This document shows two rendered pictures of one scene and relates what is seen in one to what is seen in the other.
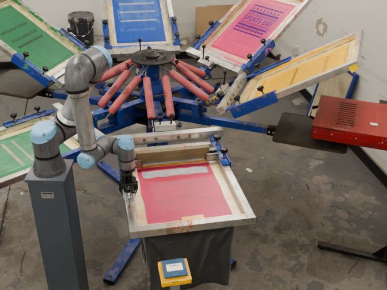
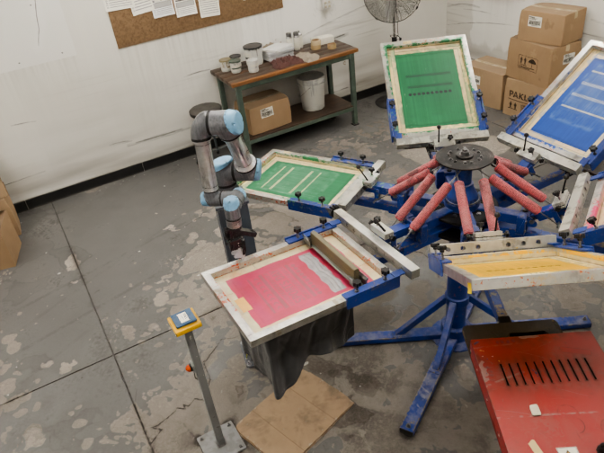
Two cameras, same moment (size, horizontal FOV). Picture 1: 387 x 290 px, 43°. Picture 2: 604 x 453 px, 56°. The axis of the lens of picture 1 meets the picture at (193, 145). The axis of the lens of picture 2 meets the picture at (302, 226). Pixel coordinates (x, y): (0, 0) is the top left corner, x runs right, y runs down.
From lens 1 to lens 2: 2.65 m
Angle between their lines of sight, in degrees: 63
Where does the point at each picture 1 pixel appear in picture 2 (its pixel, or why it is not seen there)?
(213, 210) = (262, 314)
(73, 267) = not seen: hidden behind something
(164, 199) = (268, 279)
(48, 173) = not seen: hidden behind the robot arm
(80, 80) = (193, 131)
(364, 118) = (548, 396)
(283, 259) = not seen: outside the picture
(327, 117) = (513, 351)
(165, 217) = (239, 288)
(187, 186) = (297, 286)
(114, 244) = (379, 324)
